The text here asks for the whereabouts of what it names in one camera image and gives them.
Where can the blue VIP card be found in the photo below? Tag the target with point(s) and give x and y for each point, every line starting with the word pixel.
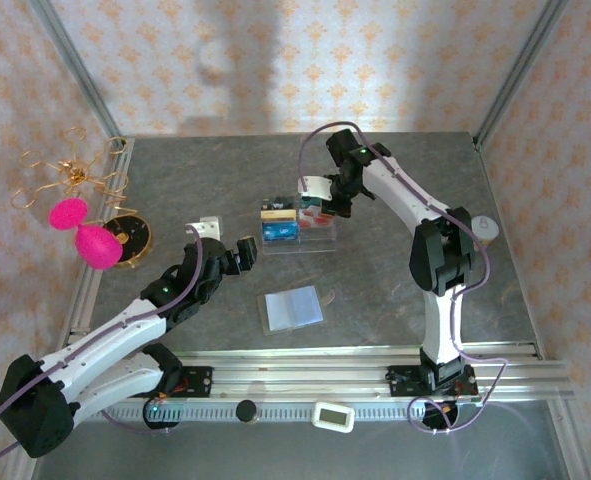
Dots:
pixel 280 232

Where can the white digital timer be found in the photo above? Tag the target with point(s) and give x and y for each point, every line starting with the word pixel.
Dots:
pixel 333 416

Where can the grey aluminium frame post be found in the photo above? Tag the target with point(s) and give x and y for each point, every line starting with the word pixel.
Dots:
pixel 520 65
pixel 75 65

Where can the green card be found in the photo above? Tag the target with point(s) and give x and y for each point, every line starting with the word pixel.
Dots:
pixel 309 203

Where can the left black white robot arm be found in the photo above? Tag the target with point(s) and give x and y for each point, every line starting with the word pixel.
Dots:
pixel 115 340

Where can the clear acrylic card stand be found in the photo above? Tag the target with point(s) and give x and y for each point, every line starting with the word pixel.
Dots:
pixel 320 242

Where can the black VIP card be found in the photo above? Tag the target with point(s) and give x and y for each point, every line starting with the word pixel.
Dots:
pixel 276 205

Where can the gold card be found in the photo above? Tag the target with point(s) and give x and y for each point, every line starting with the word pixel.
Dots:
pixel 278 215

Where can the black round knob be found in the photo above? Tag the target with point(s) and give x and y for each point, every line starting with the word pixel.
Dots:
pixel 246 411

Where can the grey card holder wallet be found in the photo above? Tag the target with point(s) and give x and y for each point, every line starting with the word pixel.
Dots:
pixel 295 310

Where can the yellow white tape roll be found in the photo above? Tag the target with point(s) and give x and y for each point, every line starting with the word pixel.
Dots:
pixel 487 227

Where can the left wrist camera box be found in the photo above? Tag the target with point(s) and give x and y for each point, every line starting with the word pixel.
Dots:
pixel 205 227

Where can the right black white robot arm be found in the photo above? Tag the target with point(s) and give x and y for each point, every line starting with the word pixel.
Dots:
pixel 400 195

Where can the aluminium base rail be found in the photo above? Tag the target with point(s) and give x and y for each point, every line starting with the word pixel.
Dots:
pixel 300 372

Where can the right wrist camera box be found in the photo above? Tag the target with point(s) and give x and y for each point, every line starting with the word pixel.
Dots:
pixel 315 187

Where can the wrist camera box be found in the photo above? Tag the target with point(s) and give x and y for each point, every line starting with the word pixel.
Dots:
pixel 205 227
pixel 315 187

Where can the large pink puff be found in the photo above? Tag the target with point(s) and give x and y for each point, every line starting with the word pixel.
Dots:
pixel 100 246

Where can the small pink puff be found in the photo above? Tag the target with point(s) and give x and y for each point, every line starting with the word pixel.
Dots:
pixel 68 214

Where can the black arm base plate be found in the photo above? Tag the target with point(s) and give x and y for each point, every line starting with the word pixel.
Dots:
pixel 197 382
pixel 400 380

